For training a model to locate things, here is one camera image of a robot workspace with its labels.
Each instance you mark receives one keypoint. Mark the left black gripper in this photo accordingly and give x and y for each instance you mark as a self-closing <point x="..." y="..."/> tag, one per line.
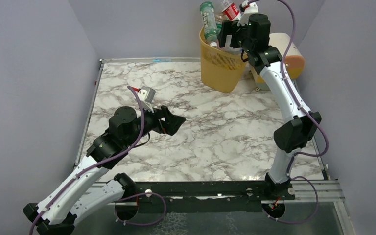
<point x="163" y="119"/>

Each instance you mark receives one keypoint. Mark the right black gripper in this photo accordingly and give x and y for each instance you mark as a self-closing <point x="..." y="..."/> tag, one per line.
<point x="224" y="35"/>

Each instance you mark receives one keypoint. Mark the red label clear bottle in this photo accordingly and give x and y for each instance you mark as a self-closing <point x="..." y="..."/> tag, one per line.
<point x="230" y="9"/>

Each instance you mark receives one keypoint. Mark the green label tall bottle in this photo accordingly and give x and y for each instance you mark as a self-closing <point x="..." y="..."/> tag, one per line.
<point x="209" y="24"/>

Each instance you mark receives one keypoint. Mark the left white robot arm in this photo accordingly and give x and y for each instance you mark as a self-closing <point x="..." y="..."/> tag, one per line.
<point x="62" y="210"/>

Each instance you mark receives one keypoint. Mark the yellow mesh plastic bin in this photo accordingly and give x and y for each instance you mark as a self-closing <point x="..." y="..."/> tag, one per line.
<point x="220" y="70"/>

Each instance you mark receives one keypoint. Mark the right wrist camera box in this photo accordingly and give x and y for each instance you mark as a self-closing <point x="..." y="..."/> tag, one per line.
<point x="249" y="7"/>

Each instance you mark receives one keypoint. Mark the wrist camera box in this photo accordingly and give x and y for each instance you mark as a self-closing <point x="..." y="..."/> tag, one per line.
<point x="146" y="96"/>
<point x="249" y="7"/>

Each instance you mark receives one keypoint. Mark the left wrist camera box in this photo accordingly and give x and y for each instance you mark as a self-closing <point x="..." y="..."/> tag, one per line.
<point x="146" y="96"/>

